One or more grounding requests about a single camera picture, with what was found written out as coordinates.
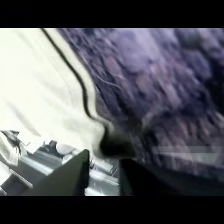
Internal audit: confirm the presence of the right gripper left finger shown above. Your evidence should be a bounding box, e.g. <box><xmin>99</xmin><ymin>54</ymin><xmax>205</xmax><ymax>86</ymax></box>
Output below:
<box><xmin>22</xmin><ymin>148</ymin><xmax>91</xmax><ymax>197</ymax></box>

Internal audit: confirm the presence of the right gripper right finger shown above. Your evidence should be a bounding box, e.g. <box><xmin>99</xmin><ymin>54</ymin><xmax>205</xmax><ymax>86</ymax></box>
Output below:
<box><xmin>119</xmin><ymin>158</ymin><xmax>189</xmax><ymax>197</ymax></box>

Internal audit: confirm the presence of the olive green T-shirt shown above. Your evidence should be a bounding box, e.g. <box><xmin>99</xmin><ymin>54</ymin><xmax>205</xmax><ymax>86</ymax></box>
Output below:
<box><xmin>0</xmin><ymin>28</ymin><xmax>136</xmax><ymax>159</ymax></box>

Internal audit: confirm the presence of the silver frame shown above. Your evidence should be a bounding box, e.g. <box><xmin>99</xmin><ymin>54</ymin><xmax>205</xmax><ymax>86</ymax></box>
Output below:
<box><xmin>0</xmin><ymin>129</ymin><xmax>122</xmax><ymax>197</ymax></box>

